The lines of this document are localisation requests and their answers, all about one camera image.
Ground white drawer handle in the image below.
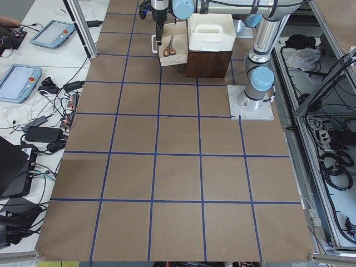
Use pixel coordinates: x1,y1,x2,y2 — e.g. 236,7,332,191
151,34,158,54

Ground black laptop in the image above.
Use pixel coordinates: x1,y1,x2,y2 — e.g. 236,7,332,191
1,138,38,199

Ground aluminium frame post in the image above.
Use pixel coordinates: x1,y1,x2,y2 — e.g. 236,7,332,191
63,0,98,60

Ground dark brown wooden cabinet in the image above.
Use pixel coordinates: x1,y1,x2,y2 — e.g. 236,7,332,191
186,50,233,78

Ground blue teach pendant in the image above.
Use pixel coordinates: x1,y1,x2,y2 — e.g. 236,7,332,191
1,64,42,103
30,20,75,49

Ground large black power brick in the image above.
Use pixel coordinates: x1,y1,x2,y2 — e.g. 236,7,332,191
24,127,63,143

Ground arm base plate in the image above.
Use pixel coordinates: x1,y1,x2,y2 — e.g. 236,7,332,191
233,19,253,39
227,85,274,121

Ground near blue teach pendant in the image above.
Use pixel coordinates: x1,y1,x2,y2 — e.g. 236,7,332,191
1,64,42,103

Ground light wooden drawer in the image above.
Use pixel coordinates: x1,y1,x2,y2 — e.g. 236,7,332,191
158,21,188,67

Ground white crumpled cloth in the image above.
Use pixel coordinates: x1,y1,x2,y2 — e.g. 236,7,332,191
286,48,321,71

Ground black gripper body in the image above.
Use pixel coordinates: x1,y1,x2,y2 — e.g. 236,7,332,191
155,22,164,42

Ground grey orange scissors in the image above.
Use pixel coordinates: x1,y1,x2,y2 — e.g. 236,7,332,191
163,36,176,57

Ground black power adapter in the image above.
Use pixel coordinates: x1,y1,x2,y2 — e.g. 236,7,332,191
86,20,103,28

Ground white plastic tray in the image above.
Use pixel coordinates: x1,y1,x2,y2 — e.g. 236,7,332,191
187,13,236,52

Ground far blue teach pendant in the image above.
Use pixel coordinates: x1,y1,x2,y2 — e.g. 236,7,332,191
30,20,75,49

